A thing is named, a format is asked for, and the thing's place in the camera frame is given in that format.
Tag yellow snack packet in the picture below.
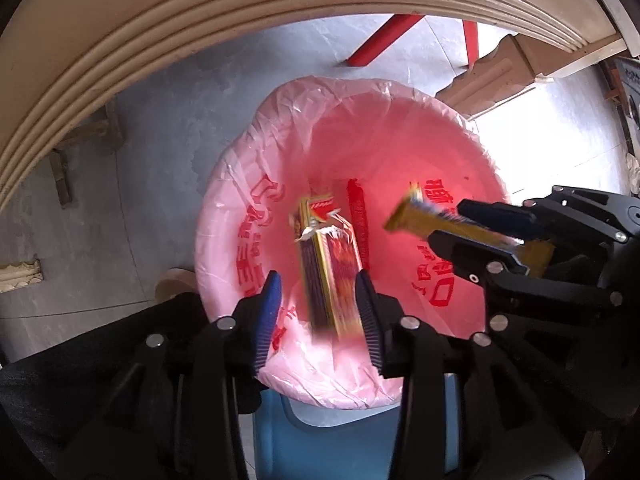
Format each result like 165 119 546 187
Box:
384 182 556 278

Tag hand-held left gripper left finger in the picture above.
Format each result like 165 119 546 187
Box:
65 270 283 480

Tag red stool legs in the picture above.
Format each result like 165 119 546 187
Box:
345 14 481 70

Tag blue plastic bin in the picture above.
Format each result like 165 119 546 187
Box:
252 375 471 480

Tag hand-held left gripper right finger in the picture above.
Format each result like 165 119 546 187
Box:
354 270 576 480

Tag bin with pink bag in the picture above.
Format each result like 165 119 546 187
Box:
194 76 511 410

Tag brown wooden furniture leg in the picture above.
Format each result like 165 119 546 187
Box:
47 102 123 208

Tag beige shoe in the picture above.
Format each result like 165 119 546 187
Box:
155 267 198 306

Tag gold red snack wrapper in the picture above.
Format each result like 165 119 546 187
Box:
291 195 366 343

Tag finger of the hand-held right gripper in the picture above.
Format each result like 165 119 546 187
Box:
429 230 626 332
457 186 640 246

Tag beige carved table leg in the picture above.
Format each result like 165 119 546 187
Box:
0 259 42 295
435 35 556 118

